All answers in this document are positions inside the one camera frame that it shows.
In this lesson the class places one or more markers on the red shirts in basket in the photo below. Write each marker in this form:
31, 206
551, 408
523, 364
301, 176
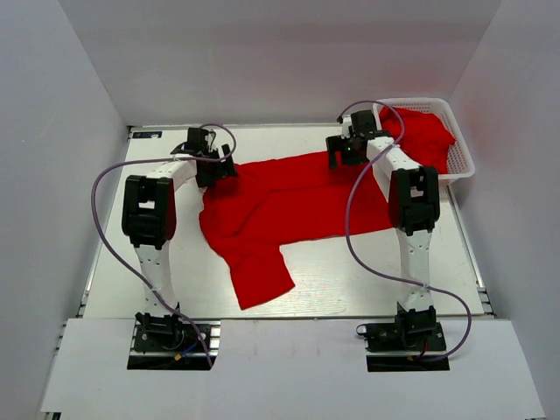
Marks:
425, 140

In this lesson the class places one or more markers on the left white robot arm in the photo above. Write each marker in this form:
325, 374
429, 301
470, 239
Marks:
149, 215

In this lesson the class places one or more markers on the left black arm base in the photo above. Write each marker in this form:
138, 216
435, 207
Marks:
170, 343

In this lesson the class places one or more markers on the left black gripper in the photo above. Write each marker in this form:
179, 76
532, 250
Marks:
220, 171

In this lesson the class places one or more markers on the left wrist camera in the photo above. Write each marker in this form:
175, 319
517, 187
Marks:
200, 142

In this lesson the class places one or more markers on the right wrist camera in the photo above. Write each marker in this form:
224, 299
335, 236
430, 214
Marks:
346, 126

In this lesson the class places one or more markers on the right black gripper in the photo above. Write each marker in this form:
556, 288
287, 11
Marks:
334, 144

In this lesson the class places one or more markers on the blue table label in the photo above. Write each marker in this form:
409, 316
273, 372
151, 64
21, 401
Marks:
146, 134

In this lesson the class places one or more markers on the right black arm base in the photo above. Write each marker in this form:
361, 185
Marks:
408, 344

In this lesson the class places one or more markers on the red t shirt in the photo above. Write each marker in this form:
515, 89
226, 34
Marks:
246, 220

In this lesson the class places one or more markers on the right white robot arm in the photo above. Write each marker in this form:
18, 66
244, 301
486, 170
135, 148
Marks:
413, 206

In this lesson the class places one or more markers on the white plastic basket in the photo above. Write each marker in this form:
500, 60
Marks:
459, 162

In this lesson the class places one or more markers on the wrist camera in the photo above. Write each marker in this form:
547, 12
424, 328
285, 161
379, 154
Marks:
200, 142
346, 126

